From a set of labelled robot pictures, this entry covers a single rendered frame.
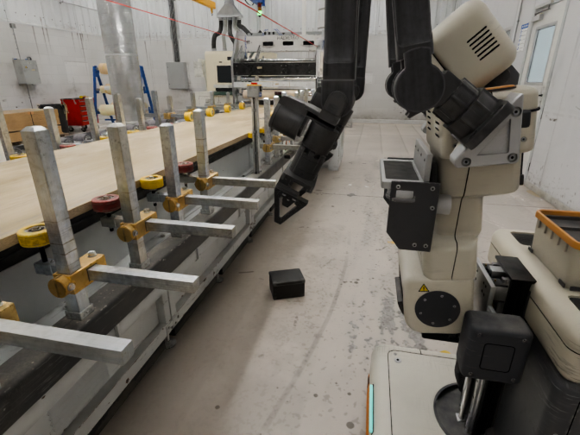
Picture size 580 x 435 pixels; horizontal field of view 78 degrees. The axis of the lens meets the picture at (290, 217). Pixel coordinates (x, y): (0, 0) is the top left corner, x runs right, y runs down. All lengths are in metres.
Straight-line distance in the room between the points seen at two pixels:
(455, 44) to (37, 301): 1.21
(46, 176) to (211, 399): 1.15
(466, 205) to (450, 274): 0.16
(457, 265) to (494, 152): 0.31
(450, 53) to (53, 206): 0.87
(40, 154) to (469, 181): 0.91
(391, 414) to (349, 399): 0.42
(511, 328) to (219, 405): 1.17
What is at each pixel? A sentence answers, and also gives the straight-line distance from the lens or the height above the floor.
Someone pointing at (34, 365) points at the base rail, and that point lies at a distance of 0.95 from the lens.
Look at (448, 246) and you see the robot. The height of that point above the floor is 0.89.
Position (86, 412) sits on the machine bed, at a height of 0.17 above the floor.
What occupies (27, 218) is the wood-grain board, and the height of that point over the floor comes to 0.90.
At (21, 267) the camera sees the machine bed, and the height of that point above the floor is 0.79.
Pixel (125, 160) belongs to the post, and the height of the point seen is 1.04.
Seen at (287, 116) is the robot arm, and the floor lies 1.19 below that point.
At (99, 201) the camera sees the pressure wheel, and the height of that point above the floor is 0.91.
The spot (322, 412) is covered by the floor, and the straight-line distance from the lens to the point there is 1.65.
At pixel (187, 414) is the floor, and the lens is 1.68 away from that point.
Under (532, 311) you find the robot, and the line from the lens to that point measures 1.04.
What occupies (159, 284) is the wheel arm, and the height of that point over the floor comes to 0.80.
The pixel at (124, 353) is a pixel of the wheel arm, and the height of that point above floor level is 0.83.
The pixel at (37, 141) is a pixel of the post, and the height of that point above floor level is 1.13.
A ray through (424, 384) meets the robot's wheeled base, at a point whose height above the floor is 0.28.
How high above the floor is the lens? 1.25
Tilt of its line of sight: 21 degrees down
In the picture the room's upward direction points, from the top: straight up
